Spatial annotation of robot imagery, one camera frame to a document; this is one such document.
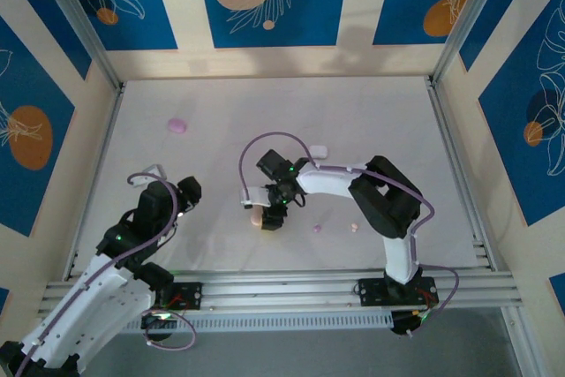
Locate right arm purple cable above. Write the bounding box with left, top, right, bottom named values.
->
left=239, top=131, right=460, bottom=337

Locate blue leaf print poster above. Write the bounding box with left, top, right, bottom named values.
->
left=0, top=0, right=94, bottom=82

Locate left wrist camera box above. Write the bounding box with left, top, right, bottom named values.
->
left=138, top=163, right=165, bottom=187

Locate blue poster dark circle flower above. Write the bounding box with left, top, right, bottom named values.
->
left=478, top=0, right=565, bottom=227

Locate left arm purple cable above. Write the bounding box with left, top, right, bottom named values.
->
left=12, top=172, right=198, bottom=377

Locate aluminium frame post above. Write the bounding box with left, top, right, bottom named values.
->
left=428, top=0, right=516, bottom=86
left=31, top=0, right=126, bottom=92

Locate grey slotted cable duct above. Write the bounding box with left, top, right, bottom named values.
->
left=56, top=309, right=395, bottom=335

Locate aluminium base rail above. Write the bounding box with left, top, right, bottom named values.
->
left=38, top=267, right=525, bottom=317

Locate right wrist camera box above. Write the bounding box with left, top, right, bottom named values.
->
left=240, top=185, right=271, bottom=210

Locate aluminium side rail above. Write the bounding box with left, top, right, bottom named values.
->
left=426, top=76, right=495, bottom=271
left=63, top=83, right=127, bottom=281

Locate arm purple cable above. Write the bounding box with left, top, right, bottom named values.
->
left=12, top=172, right=198, bottom=377
left=239, top=131, right=460, bottom=337

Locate blue poster large peach circle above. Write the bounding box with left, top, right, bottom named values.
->
left=195, top=0, right=352, bottom=49

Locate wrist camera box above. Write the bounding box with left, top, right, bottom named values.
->
left=240, top=185, right=271, bottom=210
left=138, top=163, right=165, bottom=187

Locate blue poster white flower outline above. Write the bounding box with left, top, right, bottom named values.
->
left=43, top=0, right=179, bottom=52

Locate blue poster fern orange circle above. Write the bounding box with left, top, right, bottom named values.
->
left=373, top=0, right=491, bottom=47

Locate blue poster large orange circle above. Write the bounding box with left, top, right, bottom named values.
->
left=0, top=14, right=76, bottom=238

